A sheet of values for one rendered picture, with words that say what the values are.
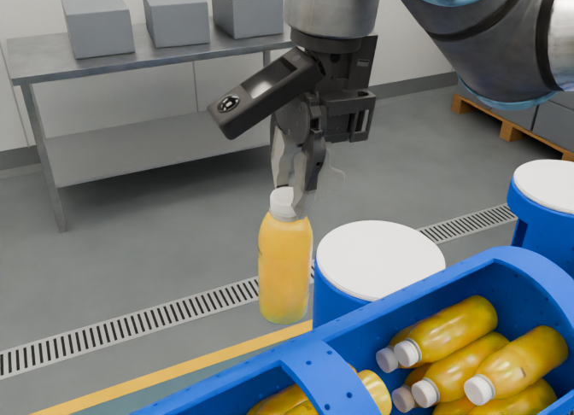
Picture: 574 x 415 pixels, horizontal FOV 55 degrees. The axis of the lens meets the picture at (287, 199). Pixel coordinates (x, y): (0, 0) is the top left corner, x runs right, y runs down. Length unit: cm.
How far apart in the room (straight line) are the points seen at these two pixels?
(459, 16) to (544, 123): 365
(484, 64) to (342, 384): 41
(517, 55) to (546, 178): 118
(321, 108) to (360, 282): 64
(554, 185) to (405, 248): 52
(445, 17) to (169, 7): 266
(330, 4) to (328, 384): 44
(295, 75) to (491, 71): 18
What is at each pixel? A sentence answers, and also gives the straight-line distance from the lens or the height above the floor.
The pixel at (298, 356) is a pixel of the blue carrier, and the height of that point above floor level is 123.
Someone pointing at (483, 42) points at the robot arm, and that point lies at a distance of 47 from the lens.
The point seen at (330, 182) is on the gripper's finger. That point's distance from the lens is 62.
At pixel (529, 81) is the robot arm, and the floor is 163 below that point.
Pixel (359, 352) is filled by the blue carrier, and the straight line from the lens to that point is 99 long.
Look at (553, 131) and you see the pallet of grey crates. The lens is 405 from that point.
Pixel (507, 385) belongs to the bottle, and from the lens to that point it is 92.
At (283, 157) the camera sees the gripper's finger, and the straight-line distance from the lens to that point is 63.
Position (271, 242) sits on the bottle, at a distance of 65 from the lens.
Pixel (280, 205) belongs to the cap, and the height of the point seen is 144.
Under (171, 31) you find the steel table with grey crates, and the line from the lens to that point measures 308.
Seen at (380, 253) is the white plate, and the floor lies 104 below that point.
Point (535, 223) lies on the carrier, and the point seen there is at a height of 97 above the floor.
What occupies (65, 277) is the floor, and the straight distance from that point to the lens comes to 296.
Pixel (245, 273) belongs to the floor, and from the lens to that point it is 278.
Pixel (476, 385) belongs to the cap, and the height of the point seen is 112.
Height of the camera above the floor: 178
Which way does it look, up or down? 32 degrees down
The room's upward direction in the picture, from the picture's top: straight up
